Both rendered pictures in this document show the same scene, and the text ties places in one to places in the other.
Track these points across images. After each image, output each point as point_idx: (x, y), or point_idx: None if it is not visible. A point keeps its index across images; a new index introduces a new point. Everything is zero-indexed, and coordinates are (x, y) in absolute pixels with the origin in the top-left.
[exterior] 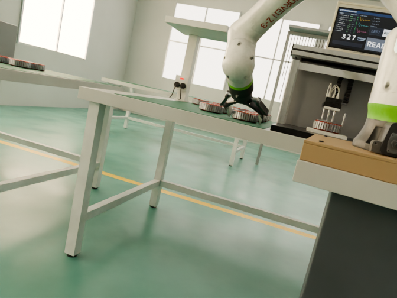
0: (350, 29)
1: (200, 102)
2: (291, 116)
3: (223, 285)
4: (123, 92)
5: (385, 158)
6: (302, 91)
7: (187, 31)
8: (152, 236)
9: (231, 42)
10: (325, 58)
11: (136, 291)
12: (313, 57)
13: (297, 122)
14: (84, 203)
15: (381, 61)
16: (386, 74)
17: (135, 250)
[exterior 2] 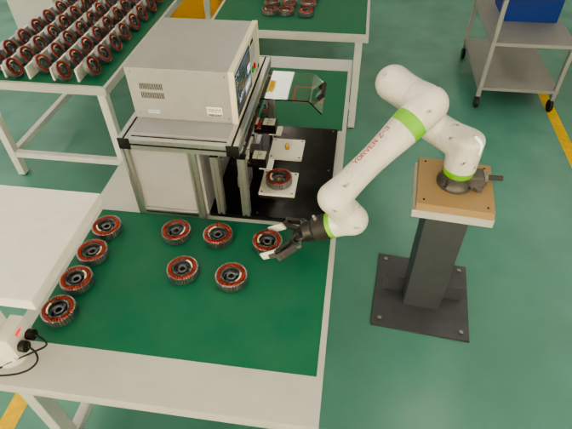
0: (240, 89)
1: (236, 286)
2: (211, 197)
3: None
4: (220, 400)
5: (493, 191)
6: (208, 170)
7: None
8: (201, 421)
9: (355, 214)
10: (247, 133)
11: (324, 400)
12: (244, 140)
13: (214, 196)
14: None
15: (470, 159)
16: (474, 163)
17: (249, 427)
